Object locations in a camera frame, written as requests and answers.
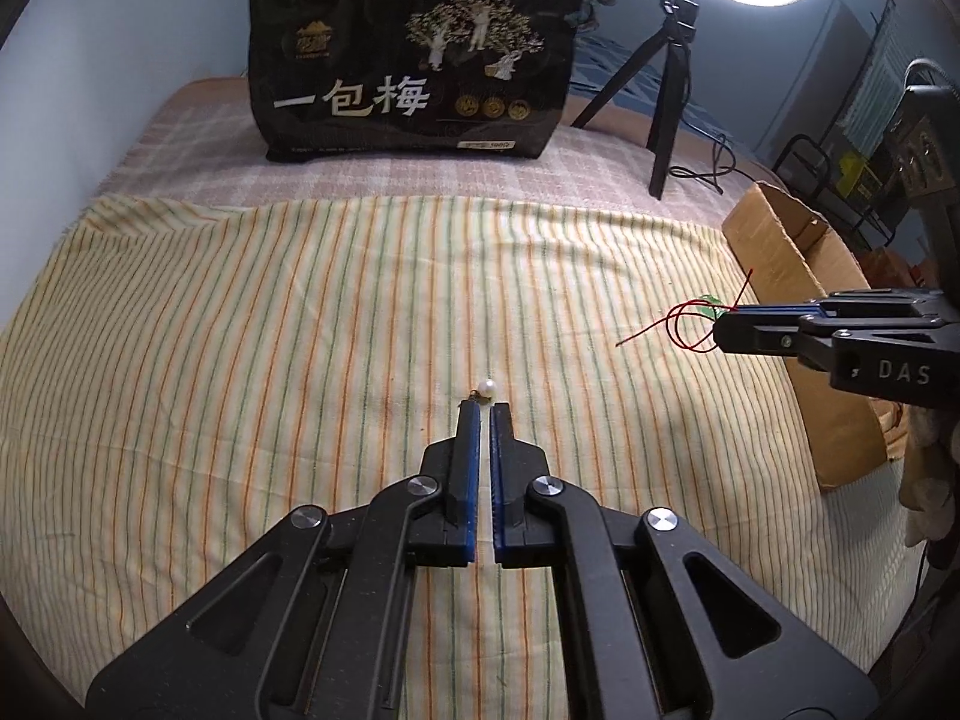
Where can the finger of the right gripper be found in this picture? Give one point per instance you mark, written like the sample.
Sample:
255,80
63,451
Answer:
804,309
756,333

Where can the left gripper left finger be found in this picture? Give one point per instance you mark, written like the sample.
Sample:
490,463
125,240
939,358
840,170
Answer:
312,620

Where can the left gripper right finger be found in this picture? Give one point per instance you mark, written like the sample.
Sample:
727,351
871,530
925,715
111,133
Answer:
655,622

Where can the red cord jade pendant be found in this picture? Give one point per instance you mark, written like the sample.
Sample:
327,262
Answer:
704,308

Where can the single pearl earring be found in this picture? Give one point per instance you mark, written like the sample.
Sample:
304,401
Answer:
485,390

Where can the gloved right hand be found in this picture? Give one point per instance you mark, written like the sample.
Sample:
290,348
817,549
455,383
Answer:
929,485

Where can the open cardboard box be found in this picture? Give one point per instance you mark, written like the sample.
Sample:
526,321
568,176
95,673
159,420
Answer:
797,261

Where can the black metal chair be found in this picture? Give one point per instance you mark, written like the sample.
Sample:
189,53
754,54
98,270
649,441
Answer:
810,174

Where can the yellow striped cloth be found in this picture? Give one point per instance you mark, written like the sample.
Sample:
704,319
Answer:
178,378

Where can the blue checkered bedding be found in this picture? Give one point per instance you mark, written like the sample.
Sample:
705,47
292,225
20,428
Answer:
597,59

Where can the black printed gift bag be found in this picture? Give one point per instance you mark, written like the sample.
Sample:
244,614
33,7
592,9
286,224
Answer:
431,76

